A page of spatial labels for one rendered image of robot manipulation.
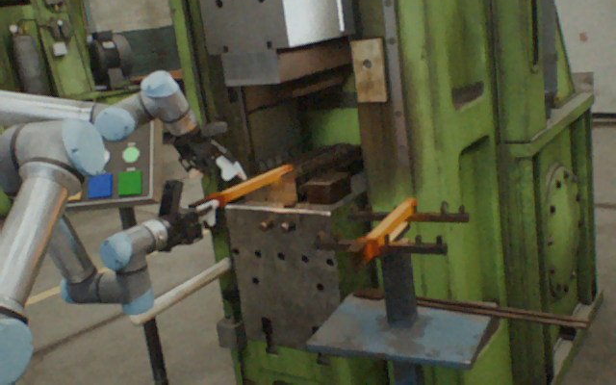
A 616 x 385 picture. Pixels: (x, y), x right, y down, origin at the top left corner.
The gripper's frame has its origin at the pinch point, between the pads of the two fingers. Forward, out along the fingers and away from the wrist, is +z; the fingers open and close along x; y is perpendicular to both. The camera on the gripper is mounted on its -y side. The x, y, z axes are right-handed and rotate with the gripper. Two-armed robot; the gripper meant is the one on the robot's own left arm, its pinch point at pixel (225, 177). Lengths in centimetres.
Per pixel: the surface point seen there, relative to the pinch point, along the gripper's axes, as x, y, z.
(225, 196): 1.4, 4.7, 2.5
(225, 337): -39, 8, 74
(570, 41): -46, -485, 300
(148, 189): -38.0, -2.3, 8.7
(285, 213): 7.2, -5.6, 19.8
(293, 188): 6.7, -13.6, 17.8
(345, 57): 8, -62, 7
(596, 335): 62, -70, 159
